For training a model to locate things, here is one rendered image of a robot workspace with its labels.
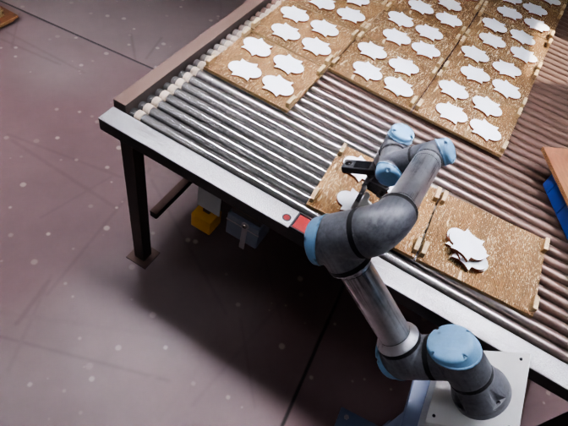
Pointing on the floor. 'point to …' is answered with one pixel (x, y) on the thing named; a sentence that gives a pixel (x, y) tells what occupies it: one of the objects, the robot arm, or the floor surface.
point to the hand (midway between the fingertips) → (357, 198)
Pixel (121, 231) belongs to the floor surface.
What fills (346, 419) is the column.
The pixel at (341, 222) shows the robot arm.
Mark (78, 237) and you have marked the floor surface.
